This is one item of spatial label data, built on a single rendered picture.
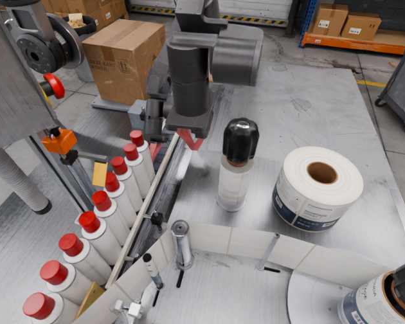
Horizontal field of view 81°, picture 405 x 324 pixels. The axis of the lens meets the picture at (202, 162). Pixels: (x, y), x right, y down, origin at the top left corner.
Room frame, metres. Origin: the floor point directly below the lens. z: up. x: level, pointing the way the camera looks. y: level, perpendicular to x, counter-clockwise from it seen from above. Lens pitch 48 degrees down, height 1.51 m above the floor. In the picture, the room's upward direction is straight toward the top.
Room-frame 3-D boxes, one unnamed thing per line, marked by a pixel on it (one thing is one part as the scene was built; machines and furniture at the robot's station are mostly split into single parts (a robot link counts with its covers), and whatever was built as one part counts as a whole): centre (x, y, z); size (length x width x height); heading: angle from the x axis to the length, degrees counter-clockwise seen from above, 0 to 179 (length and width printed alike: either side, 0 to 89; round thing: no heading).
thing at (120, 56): (1.12, 0.34, 0.99); 0.30 x 0.24 x 0.27; 162
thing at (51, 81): (0.32, 0.23, 1.33); 0.04 x 0.03 x 0.04; 42
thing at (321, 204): (0.40, -0.32, 0.95); 0.20 x 0.20 x 0.14
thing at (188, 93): (0.33, 0.02, 1.30); 0.10 x 0.07 x 0.07; 169
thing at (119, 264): (0.67, 0.10, 0.91); 1.07 x 0.01 x 0.02; 167
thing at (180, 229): (0.22, 0.05, 0.97); 0.05 x 0.05 x 0.19
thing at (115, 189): (0.34, 0.22, 0.98); 0.05 x 0.05 x 0.20
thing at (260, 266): (0.21, -0.15, 0.97); 0.02 x 0.02 x 0.19
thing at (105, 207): (0.29, 0.22, 0.98); 0.05 x 0.05 x 0.20
